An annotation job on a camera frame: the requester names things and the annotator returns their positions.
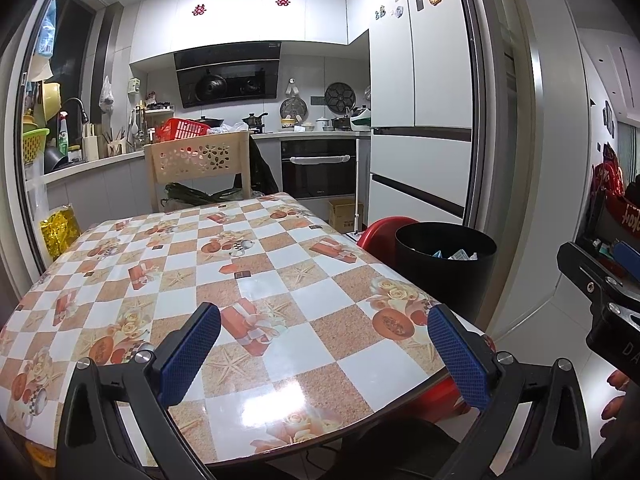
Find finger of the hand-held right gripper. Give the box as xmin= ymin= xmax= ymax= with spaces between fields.
xmin=612 ymin=241 xmax=640 ymax=283
xmin=557 ymin=241 xmax=631 ymax=321

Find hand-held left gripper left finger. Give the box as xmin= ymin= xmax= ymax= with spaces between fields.
xmin=56 ymin=302 xmax=222 ymax=480

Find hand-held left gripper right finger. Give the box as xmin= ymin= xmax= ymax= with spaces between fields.
xmin=427 ymin=304 xmax=593 ymax=480

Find black trash bin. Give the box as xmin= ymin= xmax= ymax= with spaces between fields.
xmin=395 ymin=223 xmax=497 ymax=326

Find person's right hand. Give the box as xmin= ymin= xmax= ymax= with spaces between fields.
xmin=600 ymin=370 xmax=632 ymax=426

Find red plastic stool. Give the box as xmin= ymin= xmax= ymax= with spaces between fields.
xmin=356 ymin=216 xmax=421 ymax=261
xmin=415 ymin=377 xmax=472 ymax=417

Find red foil decoration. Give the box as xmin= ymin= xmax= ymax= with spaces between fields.
xmin=589 ymin=142 xmax=640 ymax=241

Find checkered floral tablecloth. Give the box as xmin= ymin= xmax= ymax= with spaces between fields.
xmin=0 ymin=192 xmax=493 ymax=466

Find green leafy vegetables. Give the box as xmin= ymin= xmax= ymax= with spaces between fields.
xmin=162 ymin=182 xmax=251 ymax=208

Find cardboard box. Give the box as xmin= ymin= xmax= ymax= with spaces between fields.
xmin=327 ymin=198 xmax=365 ymax=235

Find gold foil bag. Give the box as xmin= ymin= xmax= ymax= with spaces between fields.
xmin=40 ymin=204 xmax=82 ymax=263

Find white pole stand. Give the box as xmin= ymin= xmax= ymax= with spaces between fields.
xmin=350 ymin=135 xmax=366 ymax=237

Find beige plastic chair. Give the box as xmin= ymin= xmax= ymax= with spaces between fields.
xmin=144 ymin=131 xmax=252 ymax=213

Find black built-in oven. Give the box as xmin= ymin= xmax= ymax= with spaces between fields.
xmin=280 ymin=138 xmax=358 ymax=200

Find utensil holder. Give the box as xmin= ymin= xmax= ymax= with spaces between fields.
xmin=106 ymin=127 xmax=132 ymax=157

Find red plastic basket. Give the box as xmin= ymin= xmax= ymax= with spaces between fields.
xmin=157 ymin=118 xmax=211 ymax=142

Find beige knife block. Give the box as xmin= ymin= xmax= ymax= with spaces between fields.
xmin=82 ymin=122 xmax=101 ymax=161

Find spice rack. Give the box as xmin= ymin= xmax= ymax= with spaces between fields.
xmin=134 ymin=102 xmax=173 ymax=143

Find black pan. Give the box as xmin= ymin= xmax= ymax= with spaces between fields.
xmin=44 ymin=145 xmax=71 ymax=172

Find white refrigerator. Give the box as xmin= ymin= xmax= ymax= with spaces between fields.
xmin=364 ymin=0 xmax=488 ymax=233

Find cleaner spray bottle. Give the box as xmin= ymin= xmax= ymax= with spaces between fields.
xmin=56 ymin=112 xmax=70 ymax=157

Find plastic lattice basket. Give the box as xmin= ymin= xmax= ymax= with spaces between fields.
xmin=22 ymin=128 xmax=51 ymax=166

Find round metal plate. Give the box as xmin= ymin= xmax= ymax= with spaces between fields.
xmin=279 ymin=97 xmax=307 ymax=120

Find black kitchen faucet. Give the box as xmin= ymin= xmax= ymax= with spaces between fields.
xmin=60 ymin=97 xmax=90 ymax=133

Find black range hood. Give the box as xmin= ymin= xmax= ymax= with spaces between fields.
xmin=173 ymin=41 xmax=282 ymax=109

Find round metal steam rack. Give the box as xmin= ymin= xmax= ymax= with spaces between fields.
xmin=325 ymin=82 xmax=356 ymax=112

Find yellow plastic bowl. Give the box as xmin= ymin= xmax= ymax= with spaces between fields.
xmin=42 ymin=81 xmax=62 ymax=121

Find blue plastic bag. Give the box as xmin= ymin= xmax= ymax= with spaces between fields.
xmin=39 ymin=0 xmax=57 ymax=56

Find white wall cabinets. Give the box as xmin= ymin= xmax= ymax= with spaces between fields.
xmin=129 ymin=0 xmax=348 ymax=66

